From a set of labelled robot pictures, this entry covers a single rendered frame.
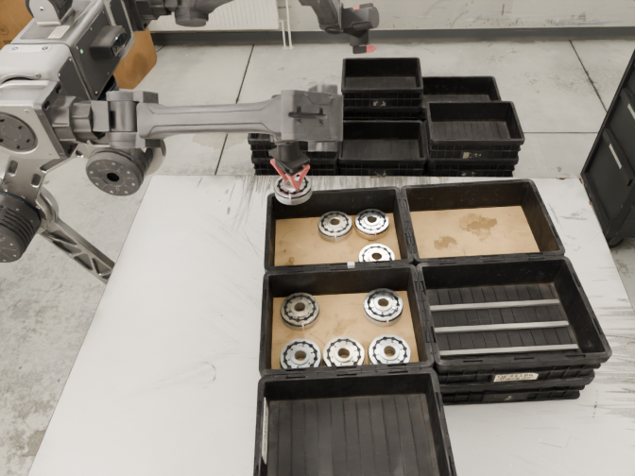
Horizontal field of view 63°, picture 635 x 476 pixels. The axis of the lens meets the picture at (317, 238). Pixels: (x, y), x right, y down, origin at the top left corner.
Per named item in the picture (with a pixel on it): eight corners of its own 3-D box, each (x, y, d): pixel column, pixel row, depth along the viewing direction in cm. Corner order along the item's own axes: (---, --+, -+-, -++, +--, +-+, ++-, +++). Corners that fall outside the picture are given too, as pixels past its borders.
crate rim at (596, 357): (434, 371, 118) (436, 366, 116) (414, 268, 138) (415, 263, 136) (611, 363, 117) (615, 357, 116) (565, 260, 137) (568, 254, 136)
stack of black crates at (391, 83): (341, 161, 286) (340, 89, 253) (343, 127, 306) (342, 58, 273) (415, 161, 283) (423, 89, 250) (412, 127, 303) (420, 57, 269)
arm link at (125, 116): (82, 100, 93) (84, 131, 94) (137, 100, 92) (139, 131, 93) (107, 105, 102) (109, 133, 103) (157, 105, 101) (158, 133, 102)
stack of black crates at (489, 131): (420, 213, 257) (430, 140, 223) (416, 173, 276) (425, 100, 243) (503, 214, 253) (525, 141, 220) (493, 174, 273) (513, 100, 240)
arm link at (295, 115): (311, 77, 75) (311, 147, 77) (349, 88, 87) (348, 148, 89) (95, 92, 95) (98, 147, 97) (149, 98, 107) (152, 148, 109)
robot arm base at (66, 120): (77, 132, 104) (52, 78, 95) (116, 132, 103) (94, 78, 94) (60, 160, 98) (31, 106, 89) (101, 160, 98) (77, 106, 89)
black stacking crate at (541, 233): (411, 289, 145) (415, 263, 137) (397, 213, 165) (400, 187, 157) (554, 281, 145) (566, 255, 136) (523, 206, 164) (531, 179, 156)
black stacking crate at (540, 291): (430, 389, 125) (436, 366, 117) (411, 290, 145) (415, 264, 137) (595, 381, 125) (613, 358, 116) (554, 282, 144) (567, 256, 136)
